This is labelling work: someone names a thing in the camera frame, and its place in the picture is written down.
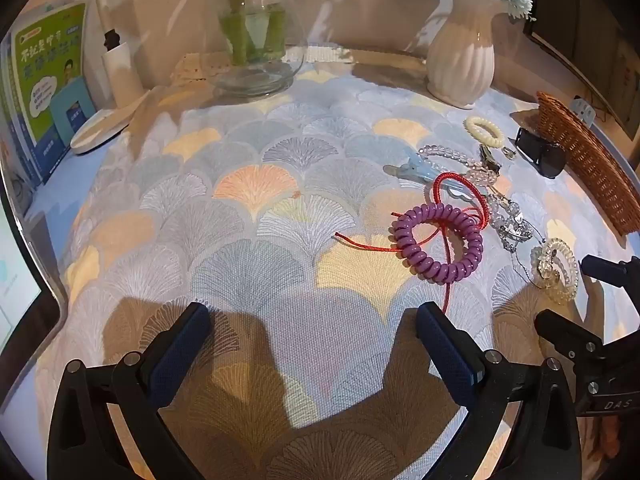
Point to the brown wicker basket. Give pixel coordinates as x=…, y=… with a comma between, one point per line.
x=585, y=155

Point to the green plant stems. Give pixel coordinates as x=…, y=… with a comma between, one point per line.
x=250, y=35

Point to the black television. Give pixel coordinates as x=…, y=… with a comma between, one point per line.
x=590, y=35

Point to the white ribbed vase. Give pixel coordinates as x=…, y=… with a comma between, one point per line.
x=460, y=60

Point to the light blue card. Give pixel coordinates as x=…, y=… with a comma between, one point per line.
x=72, y=115

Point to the black compact case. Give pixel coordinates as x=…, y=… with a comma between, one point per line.
x=542, y=155

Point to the white oval dish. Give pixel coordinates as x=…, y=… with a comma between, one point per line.
x=97, y=130

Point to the fan pattern tablecloth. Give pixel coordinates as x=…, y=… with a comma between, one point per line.
x=250, y=240

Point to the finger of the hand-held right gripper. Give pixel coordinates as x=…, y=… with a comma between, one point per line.
x=565, y=332
x=607, y=267

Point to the clear glass vase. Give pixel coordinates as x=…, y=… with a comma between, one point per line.
x=260, y=77

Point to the white bottle with black cap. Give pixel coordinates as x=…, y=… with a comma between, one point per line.
x=122, y=75

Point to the light blue hair clip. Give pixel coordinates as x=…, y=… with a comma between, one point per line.
x=417, y=167

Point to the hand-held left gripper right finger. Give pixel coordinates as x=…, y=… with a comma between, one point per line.
x=447, y=355

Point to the lit screen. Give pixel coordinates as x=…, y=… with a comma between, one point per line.
x=12, y=280

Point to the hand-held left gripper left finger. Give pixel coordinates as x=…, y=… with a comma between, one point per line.
x=180, y=355

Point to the green cover book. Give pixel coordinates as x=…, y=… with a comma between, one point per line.
x=40, y=75

